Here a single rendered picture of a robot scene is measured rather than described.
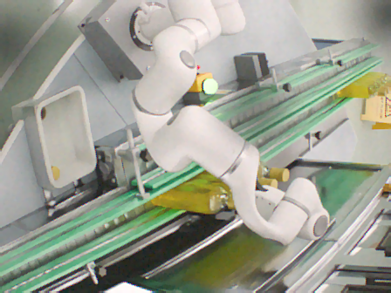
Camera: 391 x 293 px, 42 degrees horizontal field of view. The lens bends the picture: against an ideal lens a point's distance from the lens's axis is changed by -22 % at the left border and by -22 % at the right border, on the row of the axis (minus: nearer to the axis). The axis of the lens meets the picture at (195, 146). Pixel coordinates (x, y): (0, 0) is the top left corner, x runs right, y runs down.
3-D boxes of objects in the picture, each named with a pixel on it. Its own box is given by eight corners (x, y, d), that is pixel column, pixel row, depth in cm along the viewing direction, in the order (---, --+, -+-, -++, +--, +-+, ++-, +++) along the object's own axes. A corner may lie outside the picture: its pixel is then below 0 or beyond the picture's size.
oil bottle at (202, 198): (152, 205, 161) (217, 216, 147) (147, 185, 160) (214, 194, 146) (167, 197, 165) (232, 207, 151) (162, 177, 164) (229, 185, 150)
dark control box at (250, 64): (237, 78, 205) (257, 78, 200) (232, 56, 203) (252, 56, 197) (250, 72, 211) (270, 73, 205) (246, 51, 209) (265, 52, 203)
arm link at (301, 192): (289, 217, 114) (312, 176, 116) (256, 207, 123) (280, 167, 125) (319, 247, 122) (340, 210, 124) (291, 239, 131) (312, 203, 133)
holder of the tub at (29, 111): (44, 204, 148) (58, 209, 142) (22, 106, 140) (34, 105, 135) (84, 183, 159) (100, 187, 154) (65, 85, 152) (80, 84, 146)
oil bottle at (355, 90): (337, 96, 238) (385, 100, 219) (335, 83, 236) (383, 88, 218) (342, 93, 242) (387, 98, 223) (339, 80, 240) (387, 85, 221)
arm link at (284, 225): (235, 140, 122) (309, 199, 126) (197, 198, 119) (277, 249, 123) (250, 136, 114) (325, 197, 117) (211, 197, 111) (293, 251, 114)
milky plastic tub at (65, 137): (38, 187, 146) (54, 191, 140) (22, 105, 139) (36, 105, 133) (80, 165, 158) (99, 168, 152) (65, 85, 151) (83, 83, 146)
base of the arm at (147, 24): (120, 23, 151) (157, 15, 139) (142, -7, 155) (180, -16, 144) (154, 54, 160) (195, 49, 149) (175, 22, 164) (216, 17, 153)
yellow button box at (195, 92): (181, 100, 186) (201, 100, 181) (176, 76, 184) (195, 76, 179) (196, 94, 191) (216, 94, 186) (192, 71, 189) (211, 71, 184)
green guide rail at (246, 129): (131, 185, 155) (154, 189, 149) (130, 181, 154) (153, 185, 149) (373, 57, 276) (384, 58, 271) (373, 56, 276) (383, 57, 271)
